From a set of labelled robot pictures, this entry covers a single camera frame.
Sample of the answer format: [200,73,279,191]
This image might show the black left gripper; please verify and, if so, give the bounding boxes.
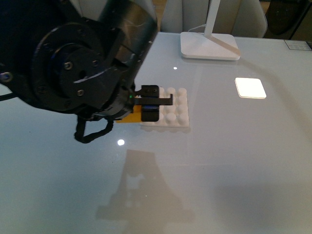
[89,83,173,121]

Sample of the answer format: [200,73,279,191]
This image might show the yellow toy brick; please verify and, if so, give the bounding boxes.
[116,105,142,123]

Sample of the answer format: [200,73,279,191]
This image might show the white studded base plate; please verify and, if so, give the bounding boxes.
[140,87,189,128]

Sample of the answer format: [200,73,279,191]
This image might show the beige chair left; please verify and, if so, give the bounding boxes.
[160,0,183,33]

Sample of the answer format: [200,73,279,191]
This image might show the beige chair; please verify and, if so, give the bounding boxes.
[160,0,183,33]
[213,0,267,38]

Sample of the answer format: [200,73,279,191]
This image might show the beige chair right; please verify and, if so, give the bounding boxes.
[213,0,267,38]

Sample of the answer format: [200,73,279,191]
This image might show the black white table label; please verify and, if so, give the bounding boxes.
[284,40,312,51]

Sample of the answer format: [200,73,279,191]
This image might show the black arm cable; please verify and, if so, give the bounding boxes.
[73,116,115,144]

